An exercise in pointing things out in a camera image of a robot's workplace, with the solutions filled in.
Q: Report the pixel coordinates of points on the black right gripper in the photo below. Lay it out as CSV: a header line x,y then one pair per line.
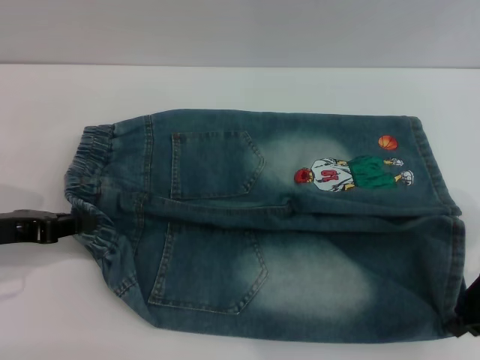
x,y
473,292

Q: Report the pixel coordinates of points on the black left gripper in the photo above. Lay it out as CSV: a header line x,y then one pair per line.
x,y
26,228

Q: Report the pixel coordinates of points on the blue denim shorts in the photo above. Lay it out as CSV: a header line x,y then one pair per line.
x,y
232,232

